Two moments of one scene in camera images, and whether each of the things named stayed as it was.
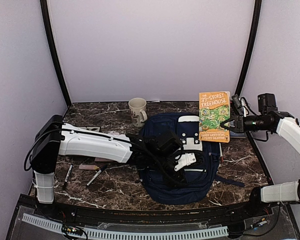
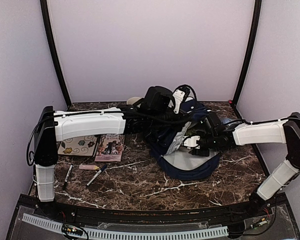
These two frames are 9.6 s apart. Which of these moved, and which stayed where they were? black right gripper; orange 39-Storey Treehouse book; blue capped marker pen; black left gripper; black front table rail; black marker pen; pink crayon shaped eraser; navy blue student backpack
Moved: orange 39-Storey Treehouse book; black right gripper; black left gripper; navy blue student backpack
Stayed: black marker pen; black front table rail; blue capped marker pen; pink crayon shaped eraser
